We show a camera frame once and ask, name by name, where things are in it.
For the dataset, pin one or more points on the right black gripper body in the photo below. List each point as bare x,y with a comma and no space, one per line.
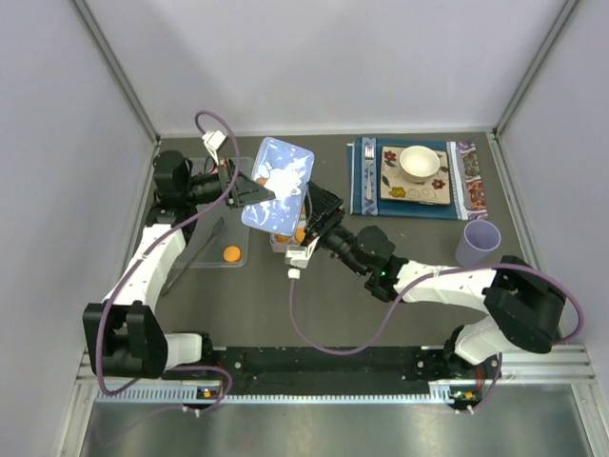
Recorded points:
334,236

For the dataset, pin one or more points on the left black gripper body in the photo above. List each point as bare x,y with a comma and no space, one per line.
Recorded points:
209,188

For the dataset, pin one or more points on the orange round cookie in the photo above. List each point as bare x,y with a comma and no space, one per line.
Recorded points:
300,235

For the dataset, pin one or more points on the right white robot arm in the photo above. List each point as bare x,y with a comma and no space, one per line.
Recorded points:
521,309

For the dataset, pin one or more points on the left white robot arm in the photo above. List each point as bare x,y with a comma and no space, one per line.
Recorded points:
123,336

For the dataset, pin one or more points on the white cookie box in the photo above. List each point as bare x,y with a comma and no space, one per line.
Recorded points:
279,243

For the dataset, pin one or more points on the clear plastic cookie tray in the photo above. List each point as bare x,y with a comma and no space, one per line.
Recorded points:
220,240

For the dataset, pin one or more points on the orange cookie near corner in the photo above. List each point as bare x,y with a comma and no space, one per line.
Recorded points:
232,254

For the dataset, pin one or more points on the blue patterned placemat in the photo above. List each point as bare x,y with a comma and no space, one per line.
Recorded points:
359,205

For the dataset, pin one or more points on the floral square plate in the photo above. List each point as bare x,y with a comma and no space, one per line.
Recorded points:
395,186

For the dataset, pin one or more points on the silver fork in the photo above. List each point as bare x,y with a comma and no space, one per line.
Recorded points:
369,157

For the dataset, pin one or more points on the cream ceramic bowl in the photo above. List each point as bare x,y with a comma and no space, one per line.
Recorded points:
418,163

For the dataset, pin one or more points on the patterned napkin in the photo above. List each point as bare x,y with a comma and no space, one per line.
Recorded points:
467,190

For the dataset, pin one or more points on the purple cup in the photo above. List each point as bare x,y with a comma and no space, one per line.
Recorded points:
479,238

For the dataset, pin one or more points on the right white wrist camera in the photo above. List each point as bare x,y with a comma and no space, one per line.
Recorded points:
297,258

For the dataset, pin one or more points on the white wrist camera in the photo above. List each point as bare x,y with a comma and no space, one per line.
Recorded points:
297,258
213,140

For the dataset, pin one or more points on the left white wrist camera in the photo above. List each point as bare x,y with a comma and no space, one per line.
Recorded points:
213,140

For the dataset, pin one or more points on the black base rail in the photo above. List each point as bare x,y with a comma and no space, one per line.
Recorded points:
307,371

